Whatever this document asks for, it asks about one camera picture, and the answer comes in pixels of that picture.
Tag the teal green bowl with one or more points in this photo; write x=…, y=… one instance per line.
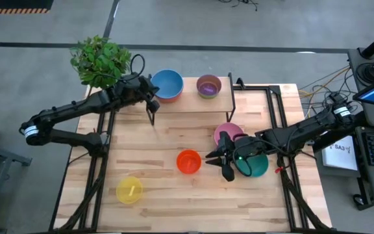
x=258, y=167

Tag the orange translucent bowl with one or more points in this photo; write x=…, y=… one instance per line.
x=188, y=162

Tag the blue bowl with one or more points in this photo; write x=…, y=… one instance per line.
x=167, y=83

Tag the wooden shelf with black legs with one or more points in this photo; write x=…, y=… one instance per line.
x=193, y=104

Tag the red clip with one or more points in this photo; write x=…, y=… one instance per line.
x=279, y=169

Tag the black hazard-striped mat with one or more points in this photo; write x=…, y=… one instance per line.
x=11, y=4

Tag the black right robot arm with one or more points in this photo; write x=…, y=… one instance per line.
x=304, y=130

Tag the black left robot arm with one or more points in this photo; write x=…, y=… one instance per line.
x=76, y=105

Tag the lime green bowl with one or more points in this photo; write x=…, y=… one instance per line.
x=209, y=97

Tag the purple bowl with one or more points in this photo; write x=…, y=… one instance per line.
x=208, y=87

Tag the grey metal stand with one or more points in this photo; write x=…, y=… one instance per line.
x=5, y=156

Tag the yellow translucent bowl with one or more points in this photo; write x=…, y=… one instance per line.
x=129, y=191

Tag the coral red bowl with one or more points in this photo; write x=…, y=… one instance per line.
x=169, y=101

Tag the pink bowl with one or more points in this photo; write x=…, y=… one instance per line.
x=229, y=130

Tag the black caster wheel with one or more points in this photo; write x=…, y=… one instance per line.
x=358, y=199

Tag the green leafy plant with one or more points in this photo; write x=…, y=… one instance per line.
x=99, y=61

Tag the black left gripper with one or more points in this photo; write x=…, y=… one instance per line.
x=136, y=89

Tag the black aluminium frame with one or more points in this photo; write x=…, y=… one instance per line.
x=255, y=88
x=99, y=195

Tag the white printed paper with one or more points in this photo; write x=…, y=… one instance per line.
x=338, y=159

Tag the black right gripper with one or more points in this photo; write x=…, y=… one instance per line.
x=247, y=148

